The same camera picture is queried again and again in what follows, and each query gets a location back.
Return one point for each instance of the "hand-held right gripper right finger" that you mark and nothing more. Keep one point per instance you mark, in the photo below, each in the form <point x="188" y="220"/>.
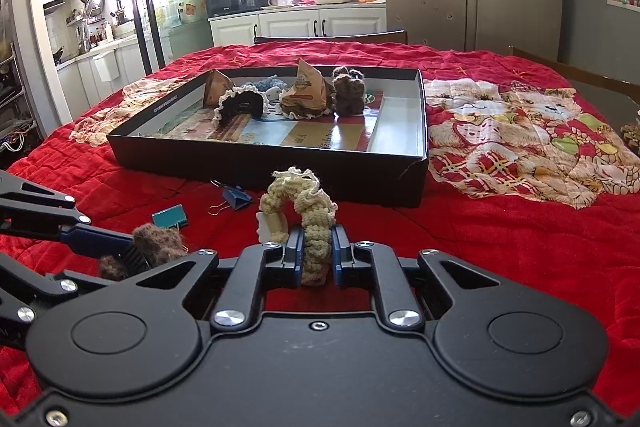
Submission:
<point x="340" y="257"/>

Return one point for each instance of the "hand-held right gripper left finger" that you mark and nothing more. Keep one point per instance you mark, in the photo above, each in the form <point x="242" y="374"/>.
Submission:
<point x="295" y="254"/>

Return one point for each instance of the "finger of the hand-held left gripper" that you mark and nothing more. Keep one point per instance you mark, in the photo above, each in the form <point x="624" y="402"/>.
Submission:
<point x="95" y="239"/>
<point x="55" y="287"/>

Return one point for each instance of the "cream knitted scrunchie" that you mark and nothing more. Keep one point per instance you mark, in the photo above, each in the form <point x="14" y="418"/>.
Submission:
<point x="285" y="197"/>

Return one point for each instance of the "brown fuzzy claw clip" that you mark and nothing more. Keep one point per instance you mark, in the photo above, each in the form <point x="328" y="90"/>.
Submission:
<point x="156" y="239"/>

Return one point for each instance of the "black cardboard box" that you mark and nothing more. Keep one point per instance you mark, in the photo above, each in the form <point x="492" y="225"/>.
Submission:
<point x="300" y="177"/>

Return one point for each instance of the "olive brown knitted scrunchie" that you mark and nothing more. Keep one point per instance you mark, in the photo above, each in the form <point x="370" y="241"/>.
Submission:
<point x="305" y="112"/>

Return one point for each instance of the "black scrunchie with lace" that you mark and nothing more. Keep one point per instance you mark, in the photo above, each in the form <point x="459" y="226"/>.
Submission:
<point x="240" y="105"/>

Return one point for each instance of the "blue white knitted scrunchie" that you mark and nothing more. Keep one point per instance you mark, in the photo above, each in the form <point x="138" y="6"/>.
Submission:
<point x="265" y="83"/>

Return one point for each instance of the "tan triangular snack packet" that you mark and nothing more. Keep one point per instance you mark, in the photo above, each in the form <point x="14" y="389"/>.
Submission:
<point x="217" y="88"/>
<point x="305" y="79"/>

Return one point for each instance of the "teal binder clip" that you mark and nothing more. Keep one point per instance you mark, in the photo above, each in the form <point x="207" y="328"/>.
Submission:
<point x="170" y="217"/>

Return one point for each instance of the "blue binder clip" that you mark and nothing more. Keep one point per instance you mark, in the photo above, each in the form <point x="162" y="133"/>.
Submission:
<point x="236" y="198"/>

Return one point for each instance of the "beige floral cloth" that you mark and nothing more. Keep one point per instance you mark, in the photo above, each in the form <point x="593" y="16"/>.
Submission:
<point x="130" y="99"/>

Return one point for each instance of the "metal storage rack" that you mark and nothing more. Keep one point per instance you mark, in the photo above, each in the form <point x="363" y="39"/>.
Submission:
<point x="15" y="107"/>

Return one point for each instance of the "brown crochet hair clip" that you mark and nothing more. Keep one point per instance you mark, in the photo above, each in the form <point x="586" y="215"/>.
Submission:
<point x="350" y="94"/>

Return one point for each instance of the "white hanging bin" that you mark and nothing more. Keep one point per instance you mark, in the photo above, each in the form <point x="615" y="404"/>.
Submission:
<point x="106" y="66"/>

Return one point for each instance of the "cat print cloth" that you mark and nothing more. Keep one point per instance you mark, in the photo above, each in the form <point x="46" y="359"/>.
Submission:
<point x="525" y="142"/>

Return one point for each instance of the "dark wooden chair back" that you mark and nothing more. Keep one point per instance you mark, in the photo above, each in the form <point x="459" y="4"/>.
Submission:
<point x="330" y="37"/>

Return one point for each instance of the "white kitchen cabinet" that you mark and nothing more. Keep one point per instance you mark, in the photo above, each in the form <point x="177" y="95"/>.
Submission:
<point x="295" y="24"/>

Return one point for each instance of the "brown woven object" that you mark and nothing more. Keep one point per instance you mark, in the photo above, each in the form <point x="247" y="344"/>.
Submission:
<point x="631" y="132"/>

